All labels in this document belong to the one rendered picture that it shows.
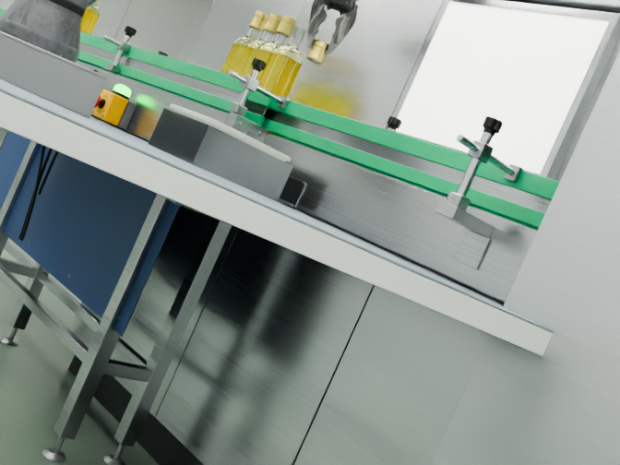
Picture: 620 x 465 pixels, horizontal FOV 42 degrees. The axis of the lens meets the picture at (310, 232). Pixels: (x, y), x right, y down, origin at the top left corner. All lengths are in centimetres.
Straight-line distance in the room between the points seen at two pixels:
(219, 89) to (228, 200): 102
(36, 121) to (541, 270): 65
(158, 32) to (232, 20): 597
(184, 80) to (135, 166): 116
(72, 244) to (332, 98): 77
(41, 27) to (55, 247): 83
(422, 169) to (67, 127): 82
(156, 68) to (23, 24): 62
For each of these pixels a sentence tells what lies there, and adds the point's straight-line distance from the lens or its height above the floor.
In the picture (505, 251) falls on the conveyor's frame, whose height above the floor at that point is 83.
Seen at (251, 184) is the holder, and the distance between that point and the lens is 158.
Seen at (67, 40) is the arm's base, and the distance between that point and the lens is 161.
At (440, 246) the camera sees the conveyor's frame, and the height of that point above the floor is 80.
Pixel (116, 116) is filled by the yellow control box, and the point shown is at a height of 78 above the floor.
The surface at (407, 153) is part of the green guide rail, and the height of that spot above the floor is 93.
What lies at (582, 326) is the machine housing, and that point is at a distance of 106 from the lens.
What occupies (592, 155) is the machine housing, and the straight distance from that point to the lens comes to 112.
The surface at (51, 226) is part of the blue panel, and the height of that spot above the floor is 43.
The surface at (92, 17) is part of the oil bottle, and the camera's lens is 291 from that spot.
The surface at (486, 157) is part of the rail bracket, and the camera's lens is 130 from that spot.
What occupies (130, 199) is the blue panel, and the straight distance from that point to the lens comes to 201.
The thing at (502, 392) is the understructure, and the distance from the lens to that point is 110.
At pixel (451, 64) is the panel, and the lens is 180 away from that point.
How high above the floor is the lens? 77
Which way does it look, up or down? 2 degrees down
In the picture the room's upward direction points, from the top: 24 degrees clockwise
